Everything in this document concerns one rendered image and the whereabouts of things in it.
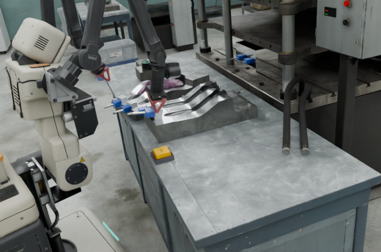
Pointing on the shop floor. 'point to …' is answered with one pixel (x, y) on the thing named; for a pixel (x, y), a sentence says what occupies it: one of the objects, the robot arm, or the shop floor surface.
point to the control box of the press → (348, 30)
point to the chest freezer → (3, 35)
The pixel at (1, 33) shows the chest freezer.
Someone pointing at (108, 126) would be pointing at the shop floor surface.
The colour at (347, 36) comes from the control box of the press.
